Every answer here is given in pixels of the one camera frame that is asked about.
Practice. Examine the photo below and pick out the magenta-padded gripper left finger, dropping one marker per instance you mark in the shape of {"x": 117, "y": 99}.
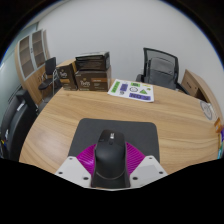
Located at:
{"x": 71, "y": 170}

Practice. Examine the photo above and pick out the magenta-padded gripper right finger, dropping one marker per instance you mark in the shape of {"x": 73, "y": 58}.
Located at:
{"x": 150, "y": 170}

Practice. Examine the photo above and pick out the black computer mouse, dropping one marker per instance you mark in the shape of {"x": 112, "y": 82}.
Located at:
{"x": 110, "y": 160}

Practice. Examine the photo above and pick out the dark grey mouse pad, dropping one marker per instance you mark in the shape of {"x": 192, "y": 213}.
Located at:
{"x": 140, "y": 136}

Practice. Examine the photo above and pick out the large black office chair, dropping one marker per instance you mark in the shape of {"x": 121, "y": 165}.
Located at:
{"x": 16, "y": 123}

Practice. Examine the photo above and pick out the white sheet with coloured shapes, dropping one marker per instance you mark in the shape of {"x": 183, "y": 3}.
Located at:
{"x": 131, "y": 90}

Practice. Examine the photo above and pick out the round grey printed disc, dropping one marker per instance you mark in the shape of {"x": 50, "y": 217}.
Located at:
{"x": 207, "y": 110}

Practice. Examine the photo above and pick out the large brown cardboard box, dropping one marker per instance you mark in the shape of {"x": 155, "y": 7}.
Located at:
{"x": 93, "y": 80}

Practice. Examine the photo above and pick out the wooden side desk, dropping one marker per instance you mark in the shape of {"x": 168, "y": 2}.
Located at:
{"x": 196, "y": 85}

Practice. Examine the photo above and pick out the grey backpack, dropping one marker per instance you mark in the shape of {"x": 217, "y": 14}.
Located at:
{"x": 161, "y": 71}

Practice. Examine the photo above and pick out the small black chair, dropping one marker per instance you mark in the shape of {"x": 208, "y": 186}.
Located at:
{"x": 50, "y": 66}

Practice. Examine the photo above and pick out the black cardboard box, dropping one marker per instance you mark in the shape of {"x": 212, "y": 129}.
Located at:
{"x": 92, "y": 61}

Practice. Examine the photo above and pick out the wooden shelf unit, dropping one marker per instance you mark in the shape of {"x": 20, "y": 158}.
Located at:
{"x": 28, "y": 63}

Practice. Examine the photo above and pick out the black mesh office chair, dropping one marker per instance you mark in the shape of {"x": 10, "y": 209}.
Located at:
{"x": 160, "y": 53}

